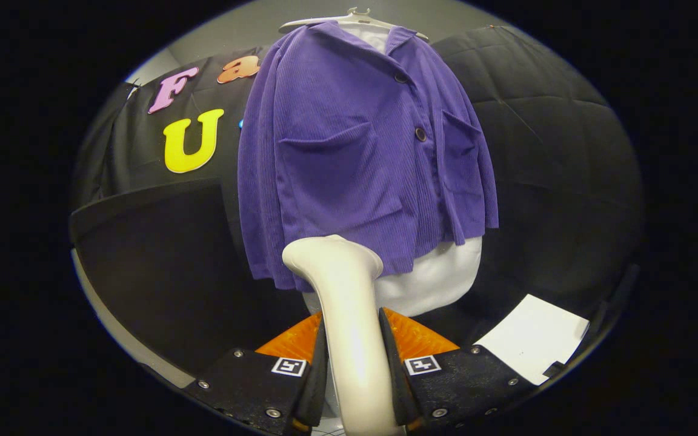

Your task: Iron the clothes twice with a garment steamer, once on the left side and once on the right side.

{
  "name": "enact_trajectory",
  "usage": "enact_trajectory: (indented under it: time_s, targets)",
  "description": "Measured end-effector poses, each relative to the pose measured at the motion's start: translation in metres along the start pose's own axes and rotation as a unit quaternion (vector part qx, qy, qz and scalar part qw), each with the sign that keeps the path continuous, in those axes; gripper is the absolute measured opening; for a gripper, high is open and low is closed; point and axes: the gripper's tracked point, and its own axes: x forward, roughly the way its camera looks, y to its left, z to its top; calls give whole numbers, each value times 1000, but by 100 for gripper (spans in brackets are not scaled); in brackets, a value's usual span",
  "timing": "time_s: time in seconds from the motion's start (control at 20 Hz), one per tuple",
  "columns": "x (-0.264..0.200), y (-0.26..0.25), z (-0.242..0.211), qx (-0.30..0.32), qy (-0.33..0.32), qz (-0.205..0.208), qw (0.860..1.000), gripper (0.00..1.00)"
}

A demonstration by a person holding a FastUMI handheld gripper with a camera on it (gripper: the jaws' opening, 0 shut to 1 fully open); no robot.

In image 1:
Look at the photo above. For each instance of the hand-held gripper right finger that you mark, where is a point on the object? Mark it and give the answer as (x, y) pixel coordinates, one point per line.
(464, 378)

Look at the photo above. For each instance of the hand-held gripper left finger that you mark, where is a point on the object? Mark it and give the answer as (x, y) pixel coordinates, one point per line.
(252, 381)

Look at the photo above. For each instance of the white undershirt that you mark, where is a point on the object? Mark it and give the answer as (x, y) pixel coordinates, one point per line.
(434, 278)

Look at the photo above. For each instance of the white garment steamer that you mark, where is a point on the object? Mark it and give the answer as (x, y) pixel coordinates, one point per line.
(352, 315)

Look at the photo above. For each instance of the white plastic clothes hanger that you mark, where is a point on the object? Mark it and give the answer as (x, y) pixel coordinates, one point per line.
(306, 22)

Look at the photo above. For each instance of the white paper sheet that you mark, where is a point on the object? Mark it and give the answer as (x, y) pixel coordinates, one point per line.
(534, 339)

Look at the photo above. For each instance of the plain black curtain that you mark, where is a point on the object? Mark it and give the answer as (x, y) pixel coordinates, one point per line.
(555, 169)

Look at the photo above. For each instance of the black backdrop cloth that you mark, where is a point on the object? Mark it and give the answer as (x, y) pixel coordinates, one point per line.
(137, 133)

